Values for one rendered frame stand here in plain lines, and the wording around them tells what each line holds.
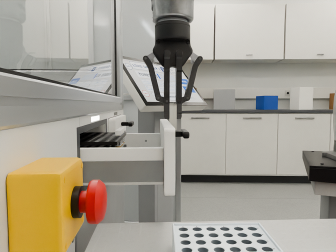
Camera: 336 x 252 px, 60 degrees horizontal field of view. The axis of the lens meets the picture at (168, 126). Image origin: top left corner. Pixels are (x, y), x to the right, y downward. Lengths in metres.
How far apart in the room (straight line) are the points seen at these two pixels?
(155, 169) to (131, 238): 0.11
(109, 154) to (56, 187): 0.24
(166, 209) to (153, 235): 1.16
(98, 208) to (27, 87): 0.13
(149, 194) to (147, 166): 1.09
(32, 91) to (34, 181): 0.09
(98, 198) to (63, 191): 0.03
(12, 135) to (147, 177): 0.26
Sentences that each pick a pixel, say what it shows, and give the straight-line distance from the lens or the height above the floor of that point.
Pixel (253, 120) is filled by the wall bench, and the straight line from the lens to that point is 3.63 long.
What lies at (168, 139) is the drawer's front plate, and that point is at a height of 0.91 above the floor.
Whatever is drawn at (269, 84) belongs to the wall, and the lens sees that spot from 4.43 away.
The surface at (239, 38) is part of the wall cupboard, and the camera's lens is 4.03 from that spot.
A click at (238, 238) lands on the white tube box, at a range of 0.41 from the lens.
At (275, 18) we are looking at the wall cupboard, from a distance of 4.20.
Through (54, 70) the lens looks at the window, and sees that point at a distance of 0.43.
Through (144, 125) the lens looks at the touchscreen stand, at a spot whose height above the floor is 0.86.
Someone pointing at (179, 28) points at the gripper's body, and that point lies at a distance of 0.61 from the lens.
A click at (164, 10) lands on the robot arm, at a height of 1.15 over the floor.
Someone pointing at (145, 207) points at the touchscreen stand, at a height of 0.42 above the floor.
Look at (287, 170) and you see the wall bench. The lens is 3.84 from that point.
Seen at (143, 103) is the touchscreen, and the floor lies 0.97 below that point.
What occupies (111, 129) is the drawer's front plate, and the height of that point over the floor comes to 0.90.
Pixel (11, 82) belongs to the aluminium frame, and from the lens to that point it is 0.27.
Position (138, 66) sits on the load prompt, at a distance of 1.47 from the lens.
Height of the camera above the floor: 0.97
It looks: 4 degrees down
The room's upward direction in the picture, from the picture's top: straight up
